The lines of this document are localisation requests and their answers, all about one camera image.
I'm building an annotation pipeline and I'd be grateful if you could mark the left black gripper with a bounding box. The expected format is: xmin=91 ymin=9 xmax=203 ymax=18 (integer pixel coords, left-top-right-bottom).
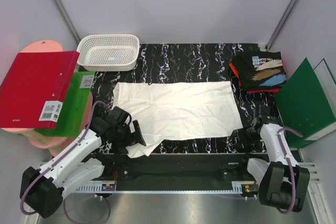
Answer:
xmin=111 ymin=120 xmax=145 ymax=154

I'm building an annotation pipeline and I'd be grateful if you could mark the white t shirt blue print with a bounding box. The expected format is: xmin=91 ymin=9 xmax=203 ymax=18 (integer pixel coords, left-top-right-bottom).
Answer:
xmin=113 ymin=81 xmax=243 ymax=158

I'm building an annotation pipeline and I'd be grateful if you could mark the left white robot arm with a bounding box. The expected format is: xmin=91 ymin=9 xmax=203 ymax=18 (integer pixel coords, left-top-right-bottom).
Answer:
xmin=20 ymin=107 xmax=146 ymax=218

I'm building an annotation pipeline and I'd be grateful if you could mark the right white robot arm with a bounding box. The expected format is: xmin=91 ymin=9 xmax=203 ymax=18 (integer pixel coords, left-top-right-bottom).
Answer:
xmin=230 ymin=105 xmax=310 ymax=214

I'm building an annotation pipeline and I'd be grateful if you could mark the red folded t shirt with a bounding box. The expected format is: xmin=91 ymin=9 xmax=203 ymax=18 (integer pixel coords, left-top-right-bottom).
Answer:
xmin=246 ymin=88 xmax=280 ymax=94

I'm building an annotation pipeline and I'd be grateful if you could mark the green plastic folder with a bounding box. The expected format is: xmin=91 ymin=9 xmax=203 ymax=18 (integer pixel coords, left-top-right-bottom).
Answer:
xmin=17 ymin=71 xmax=97 ymax=138

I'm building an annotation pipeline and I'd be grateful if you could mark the orange folded t shirt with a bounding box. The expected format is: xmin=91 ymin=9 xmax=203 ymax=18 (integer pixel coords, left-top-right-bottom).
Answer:
xmin=229 ymin=63 xmax=238 ymax=75

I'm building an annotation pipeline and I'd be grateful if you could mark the black printed folded t shirt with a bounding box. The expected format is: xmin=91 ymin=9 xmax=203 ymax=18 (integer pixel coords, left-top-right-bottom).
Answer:
xmin=231 ymin=51 xmax=287 ymax=91

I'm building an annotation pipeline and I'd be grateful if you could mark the black marble pattern mat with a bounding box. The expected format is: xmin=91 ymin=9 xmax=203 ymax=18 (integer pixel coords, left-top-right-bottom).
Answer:
xmin=90 ymin=42 xmax=290 ymax=154

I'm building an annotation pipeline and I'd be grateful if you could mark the white perforated plastic basket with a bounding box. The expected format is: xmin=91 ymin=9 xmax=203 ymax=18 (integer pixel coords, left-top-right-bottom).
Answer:
xmin=77 ymin=34 xmax=140 ymax=72

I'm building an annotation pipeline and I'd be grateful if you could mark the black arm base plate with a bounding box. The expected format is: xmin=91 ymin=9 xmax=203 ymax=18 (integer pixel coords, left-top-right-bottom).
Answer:
xmin=85 ymin=153 xmax=269 ymax=193

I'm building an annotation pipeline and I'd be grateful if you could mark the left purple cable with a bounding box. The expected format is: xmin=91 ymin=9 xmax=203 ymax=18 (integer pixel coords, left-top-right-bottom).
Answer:
xmin=19 ymin=100 xmax=112 ymax=223

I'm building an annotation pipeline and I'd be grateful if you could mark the purple cable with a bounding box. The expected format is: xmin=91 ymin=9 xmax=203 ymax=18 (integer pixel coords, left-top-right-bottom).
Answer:
xmin=19 ymin=100 xmax=112 ymax=223
xmin=275 ymin=126 xmax=303 ymax=214

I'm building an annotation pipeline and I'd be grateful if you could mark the white slotted cable duct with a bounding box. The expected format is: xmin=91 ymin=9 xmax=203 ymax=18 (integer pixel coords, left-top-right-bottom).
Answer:
xmin=75 ymin=183 xmax=116 ymax=194

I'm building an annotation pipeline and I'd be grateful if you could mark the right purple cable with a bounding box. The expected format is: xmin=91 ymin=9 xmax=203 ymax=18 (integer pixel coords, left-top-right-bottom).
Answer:
xmin=275 ymin=126 xmax=303 ymax=214

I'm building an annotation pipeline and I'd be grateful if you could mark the dark green ring binder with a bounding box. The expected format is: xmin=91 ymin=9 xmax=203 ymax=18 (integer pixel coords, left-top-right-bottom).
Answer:
xmin=275 ymin=58 xmax=335 ymax=148

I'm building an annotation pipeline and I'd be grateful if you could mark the red ring binder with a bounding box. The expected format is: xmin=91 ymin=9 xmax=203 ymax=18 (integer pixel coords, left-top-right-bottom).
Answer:
xmin=1 ymin=51 xmax=79 ymax=129

